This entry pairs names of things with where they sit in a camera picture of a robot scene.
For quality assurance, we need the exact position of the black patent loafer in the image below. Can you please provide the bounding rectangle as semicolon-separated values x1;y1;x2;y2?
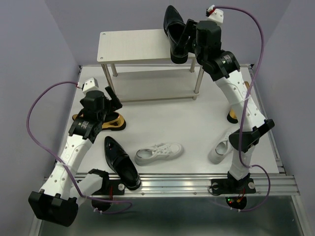
104;136;141;190

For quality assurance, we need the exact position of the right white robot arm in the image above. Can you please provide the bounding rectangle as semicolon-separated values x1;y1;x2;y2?
179;19;275;192

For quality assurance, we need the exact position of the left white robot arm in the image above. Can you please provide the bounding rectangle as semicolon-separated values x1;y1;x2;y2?
28;86;122;226

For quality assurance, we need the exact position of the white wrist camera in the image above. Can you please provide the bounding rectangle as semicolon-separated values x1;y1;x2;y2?
206;5;224;26
82;77;99;95

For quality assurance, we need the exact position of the black loafer with tag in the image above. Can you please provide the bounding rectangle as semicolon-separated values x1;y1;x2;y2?
163;5;188;64

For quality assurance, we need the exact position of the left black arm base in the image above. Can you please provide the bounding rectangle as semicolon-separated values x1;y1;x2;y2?
87;169;126;213

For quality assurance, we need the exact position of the white sneaker right side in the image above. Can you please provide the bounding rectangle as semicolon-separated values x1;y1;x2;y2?
208;131;233;165

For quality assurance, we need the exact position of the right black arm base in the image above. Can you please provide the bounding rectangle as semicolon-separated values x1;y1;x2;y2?
208;173;256;211

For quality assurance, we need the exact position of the white two-tier shoe shelf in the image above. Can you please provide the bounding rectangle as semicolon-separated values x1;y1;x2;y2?
97;29;203;102

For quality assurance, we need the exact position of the white lace-up sneaker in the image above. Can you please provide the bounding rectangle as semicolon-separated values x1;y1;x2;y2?
134;142;184;166

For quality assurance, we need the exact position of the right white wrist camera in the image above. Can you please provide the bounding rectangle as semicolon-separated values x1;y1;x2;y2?
206;5;224;26

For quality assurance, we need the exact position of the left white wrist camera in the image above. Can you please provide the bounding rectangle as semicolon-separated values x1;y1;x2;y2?
82;77;99;95

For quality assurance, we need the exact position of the gold loafer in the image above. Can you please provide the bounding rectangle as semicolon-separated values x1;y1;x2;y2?
226;81;250;124
72;111;127;131

